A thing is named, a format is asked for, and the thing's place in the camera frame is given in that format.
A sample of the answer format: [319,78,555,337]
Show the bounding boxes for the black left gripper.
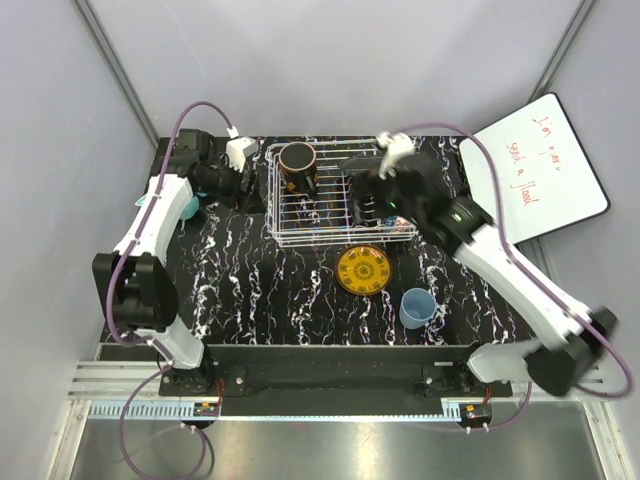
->
[198,156,266,216]

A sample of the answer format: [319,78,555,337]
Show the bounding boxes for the blue triangle patterned bowl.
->
[382,216,413,228]

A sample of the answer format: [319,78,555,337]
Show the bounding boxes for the black floral square plate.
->
[339,156,383,174]

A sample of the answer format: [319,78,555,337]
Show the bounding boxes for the red interior mug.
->
[278,142,318,199]

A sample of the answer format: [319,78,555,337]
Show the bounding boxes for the yellow patterned plate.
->
[334,245,392,296]

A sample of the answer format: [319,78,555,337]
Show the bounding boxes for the white wire dish rack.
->
[265,137,417,248]

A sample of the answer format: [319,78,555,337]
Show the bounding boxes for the light blue cup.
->
[399,288,438,330]

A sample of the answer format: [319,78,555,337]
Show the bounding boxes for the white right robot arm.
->
[340,153,618,397]

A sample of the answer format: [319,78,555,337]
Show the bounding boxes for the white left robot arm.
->
[92,129,257,396]

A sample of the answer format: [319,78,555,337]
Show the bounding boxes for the teal cat-ear headphones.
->
[135,195,200,221]

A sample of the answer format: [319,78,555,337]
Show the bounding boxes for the white dry-erase board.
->
[475,93,610,244]

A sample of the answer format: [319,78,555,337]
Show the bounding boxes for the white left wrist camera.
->
[226,126,258,173]

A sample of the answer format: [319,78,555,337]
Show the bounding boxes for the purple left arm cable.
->
[107,101,236,474]

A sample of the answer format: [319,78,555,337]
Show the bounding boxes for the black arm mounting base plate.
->
[159,345,513,419]

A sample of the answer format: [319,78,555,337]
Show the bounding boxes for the aluminium front rail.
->
[67,359,614,421]

